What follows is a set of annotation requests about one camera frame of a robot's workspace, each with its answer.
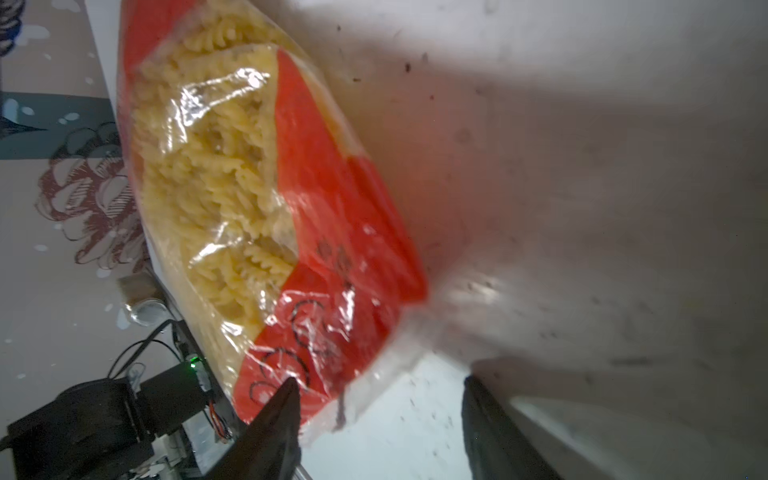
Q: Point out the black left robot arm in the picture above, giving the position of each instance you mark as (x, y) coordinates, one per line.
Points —
(104, 428)

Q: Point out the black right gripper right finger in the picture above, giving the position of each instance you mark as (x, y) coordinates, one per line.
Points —
(495, 447)

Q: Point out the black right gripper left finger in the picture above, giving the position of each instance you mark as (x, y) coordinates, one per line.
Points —
(269, 448)

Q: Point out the red fusilli bag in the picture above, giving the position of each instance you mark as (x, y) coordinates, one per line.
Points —
(273, 229)

